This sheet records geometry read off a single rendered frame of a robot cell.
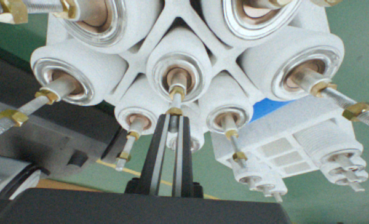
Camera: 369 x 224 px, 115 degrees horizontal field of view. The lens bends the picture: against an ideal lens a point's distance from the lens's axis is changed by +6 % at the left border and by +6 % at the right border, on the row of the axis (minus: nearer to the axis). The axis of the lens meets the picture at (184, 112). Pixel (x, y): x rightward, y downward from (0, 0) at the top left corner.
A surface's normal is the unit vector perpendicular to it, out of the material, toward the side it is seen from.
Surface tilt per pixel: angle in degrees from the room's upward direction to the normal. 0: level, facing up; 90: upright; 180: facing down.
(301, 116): 90
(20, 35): 0
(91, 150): 45
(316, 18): 0
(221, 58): 0
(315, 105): 90
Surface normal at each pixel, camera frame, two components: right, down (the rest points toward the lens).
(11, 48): -0.02, 0.67
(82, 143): 0.47, 0.10
